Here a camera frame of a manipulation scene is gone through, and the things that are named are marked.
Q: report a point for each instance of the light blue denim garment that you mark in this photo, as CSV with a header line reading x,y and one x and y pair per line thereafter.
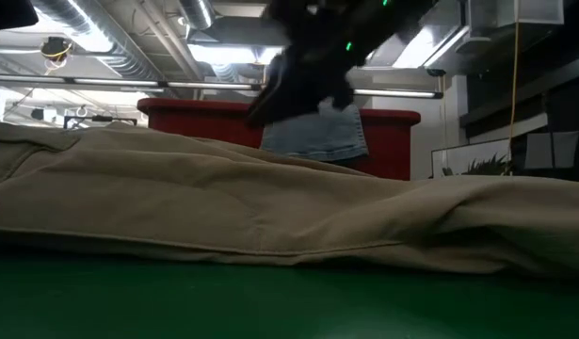
x,y
317,134

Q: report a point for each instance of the tan garment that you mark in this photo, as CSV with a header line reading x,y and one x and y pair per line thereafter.
x,y
223,198

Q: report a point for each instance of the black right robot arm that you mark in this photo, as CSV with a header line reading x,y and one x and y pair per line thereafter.
x,y
364,19

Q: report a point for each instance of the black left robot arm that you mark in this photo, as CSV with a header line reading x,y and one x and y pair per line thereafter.
x,y
6,11

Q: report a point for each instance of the red plastic laundry bin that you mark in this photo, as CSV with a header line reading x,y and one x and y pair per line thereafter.
x,y
199,120

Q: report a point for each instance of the long ceiling light bar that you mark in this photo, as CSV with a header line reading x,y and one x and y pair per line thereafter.
x,y
129,82

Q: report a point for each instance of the small potted artificial plant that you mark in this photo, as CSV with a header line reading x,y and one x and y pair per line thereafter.
x,y
487,167

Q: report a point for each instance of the green table mat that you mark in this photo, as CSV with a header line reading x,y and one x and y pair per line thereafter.
x,y
223,306

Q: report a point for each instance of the smooth silver ventilation duct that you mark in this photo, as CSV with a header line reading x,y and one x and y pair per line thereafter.
x,y
197,11

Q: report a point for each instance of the corrugated silver ventilation duct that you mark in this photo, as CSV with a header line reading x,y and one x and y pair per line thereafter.
x,y
115,52

